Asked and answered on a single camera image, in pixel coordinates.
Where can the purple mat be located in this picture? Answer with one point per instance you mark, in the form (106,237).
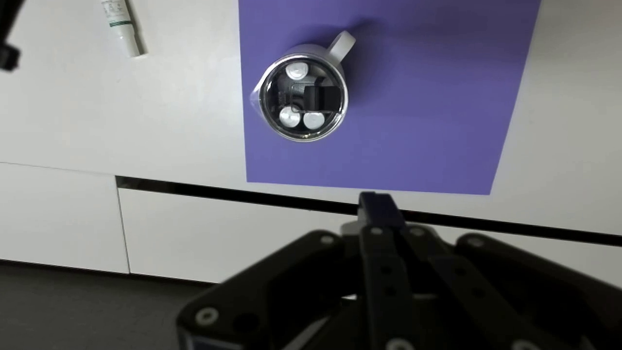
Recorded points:
(432,89)

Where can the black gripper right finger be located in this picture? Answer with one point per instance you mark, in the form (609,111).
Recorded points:
(397,214)

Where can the white tube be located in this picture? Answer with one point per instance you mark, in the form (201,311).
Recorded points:
(121,19)

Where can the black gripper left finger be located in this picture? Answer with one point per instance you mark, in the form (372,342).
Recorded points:
(376,212)

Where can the black camera tripod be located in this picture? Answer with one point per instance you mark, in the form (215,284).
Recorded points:
(9,53)

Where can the white travel mug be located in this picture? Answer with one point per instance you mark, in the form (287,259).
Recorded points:
(304,95)

